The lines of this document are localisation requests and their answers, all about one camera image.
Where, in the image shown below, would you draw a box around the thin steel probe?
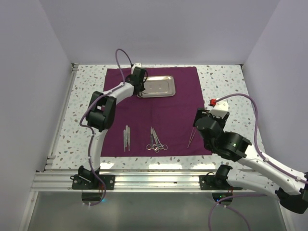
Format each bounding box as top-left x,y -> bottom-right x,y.
187,127 -> 196,149

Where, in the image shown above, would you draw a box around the stainless steel instrument tray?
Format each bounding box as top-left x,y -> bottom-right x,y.
138,76 -> 176,98

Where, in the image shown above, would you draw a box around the purple surgical kit cloth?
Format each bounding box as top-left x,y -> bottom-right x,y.
101,67 -> 211,157

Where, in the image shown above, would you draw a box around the steel tweezers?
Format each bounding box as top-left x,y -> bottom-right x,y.
123,130 -> 128,151
126,126 -> 130,151

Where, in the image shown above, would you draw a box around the steel forceps with rings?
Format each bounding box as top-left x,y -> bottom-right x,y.
151,128 -> 160,153

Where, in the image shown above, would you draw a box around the steel surgical scissors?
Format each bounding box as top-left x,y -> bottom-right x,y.
146,127 -> 155,150

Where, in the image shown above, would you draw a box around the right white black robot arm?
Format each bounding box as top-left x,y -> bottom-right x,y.
193,108 -> 308,214

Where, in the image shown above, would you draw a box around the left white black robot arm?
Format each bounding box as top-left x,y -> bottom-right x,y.
78,66 -> 148,189

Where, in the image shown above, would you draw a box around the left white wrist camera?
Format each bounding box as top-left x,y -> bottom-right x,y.
132,63 -> 142,69

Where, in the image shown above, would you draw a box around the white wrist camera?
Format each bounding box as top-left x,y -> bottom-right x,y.
209,99 -> 229,118
132,63 -> 142,69

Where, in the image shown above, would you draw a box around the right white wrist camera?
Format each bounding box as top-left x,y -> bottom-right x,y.
209,99 -> 229,118

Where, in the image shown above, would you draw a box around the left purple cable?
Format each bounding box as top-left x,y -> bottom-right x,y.
79,49 -> 135,207

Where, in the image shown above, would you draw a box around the purple cable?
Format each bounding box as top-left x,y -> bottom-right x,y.
79,49 -> 135,207
208,93 -> 308,231

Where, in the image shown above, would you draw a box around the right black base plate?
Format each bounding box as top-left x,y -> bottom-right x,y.
199,172 -> 242,190

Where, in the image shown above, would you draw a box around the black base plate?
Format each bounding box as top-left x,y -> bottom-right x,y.
70,174 -> 116,190
199,172 -> 242,190

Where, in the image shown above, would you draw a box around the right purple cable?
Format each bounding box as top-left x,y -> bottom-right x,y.
208,93 -> 308,231

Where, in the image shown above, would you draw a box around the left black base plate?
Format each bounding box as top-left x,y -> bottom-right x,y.
70,174 -> 116,190

